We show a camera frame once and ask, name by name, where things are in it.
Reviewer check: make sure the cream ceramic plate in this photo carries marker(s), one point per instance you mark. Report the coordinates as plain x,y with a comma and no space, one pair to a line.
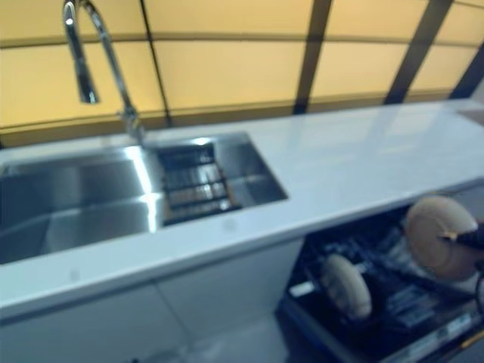
348,287
435,227

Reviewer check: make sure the dark-framed yellow window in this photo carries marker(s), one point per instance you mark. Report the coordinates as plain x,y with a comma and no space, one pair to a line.
227,64

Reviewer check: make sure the stainless steel kitchen sink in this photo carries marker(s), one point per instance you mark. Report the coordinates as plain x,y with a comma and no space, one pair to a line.
75,196

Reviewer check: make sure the chrome pull-down kitchen faucet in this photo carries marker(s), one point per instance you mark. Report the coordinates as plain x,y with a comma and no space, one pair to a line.
109,56

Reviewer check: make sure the black dish drying rack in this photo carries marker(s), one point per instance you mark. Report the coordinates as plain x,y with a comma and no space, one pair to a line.
196,177

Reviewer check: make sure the black built-in dishwasher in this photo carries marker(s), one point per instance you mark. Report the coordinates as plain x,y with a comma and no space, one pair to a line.
310,332

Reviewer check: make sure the narrow white cabinet door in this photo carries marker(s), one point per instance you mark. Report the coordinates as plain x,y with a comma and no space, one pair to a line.
227,287

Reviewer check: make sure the dark right robot hand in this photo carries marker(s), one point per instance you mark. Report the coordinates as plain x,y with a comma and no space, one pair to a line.
472,236

